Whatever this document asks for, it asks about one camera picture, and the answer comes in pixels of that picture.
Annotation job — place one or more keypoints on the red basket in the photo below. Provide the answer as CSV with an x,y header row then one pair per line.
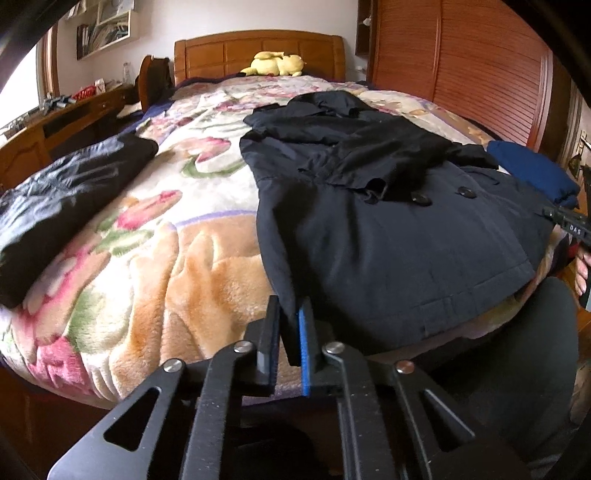
x,y
84,93

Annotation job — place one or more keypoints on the black trench coat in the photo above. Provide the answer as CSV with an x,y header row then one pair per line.
x,y
393,233

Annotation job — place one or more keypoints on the folded blue garment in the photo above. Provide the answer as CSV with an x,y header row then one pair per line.
x,y
536,170

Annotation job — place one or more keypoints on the yellow plush toy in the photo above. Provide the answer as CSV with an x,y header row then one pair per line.
x,y
267,63

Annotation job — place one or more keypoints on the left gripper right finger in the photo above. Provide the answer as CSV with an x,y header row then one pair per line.
x,y
394,421

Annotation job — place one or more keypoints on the wooden desk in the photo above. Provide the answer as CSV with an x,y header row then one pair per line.
x,y
61,132

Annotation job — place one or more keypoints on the white wall shelf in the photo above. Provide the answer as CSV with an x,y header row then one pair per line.
x,y
103,25

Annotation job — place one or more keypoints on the person's right hand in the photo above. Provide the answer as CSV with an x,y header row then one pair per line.
x,y
583,264

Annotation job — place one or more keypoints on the navy blue bed sheet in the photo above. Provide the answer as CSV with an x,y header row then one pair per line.
x,y
164,102

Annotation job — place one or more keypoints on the folded dark grey jacket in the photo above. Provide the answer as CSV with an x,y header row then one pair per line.
x,y
44,212

